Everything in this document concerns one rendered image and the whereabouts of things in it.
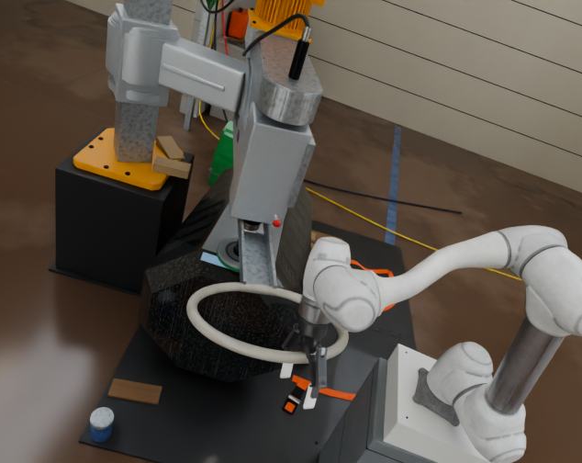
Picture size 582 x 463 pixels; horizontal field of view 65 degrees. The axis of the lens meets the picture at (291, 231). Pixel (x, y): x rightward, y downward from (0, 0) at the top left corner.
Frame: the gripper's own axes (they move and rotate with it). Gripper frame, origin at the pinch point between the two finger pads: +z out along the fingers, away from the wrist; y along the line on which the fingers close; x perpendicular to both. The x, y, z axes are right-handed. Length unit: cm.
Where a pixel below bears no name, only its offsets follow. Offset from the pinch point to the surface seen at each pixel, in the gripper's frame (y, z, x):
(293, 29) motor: 109, -106, -29
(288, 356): -0.7, -10.0, 5.3
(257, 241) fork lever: 71, -18, -15
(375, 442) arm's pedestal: 13, 35, -48
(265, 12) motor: 113, -110, -16
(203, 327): 15.3, -10.0, 23.0
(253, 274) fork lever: 53, -11, -7
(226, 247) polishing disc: 96, -7, -12
